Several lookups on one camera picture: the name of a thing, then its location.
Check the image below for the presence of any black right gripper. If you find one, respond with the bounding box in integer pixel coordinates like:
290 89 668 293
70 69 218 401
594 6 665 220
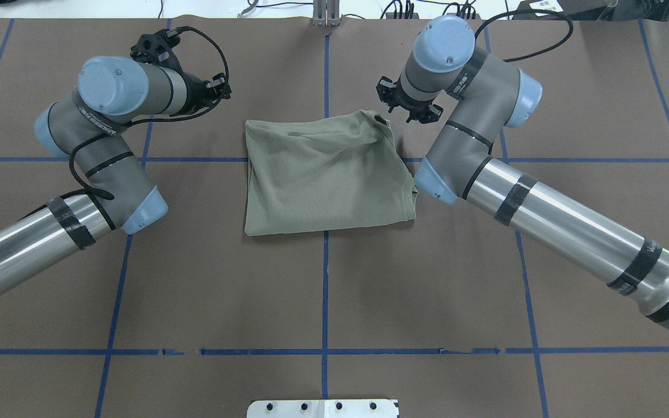
375 76 444 124

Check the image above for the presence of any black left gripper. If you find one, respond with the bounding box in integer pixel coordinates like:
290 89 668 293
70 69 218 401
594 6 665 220
130 32 232 116

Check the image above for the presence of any olive green long-sleeve shirt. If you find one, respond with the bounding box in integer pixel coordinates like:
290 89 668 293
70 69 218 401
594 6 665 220
244 110 418 236

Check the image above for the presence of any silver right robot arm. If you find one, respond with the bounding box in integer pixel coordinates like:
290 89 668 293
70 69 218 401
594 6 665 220
376 15 669 330

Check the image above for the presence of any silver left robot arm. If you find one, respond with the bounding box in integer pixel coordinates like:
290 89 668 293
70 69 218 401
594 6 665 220
0 26 232 296

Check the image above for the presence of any grey aluminium post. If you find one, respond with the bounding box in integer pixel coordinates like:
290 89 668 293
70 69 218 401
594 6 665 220
311 0 341 27

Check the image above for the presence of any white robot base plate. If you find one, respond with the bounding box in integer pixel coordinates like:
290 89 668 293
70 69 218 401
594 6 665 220
246 399 400 417

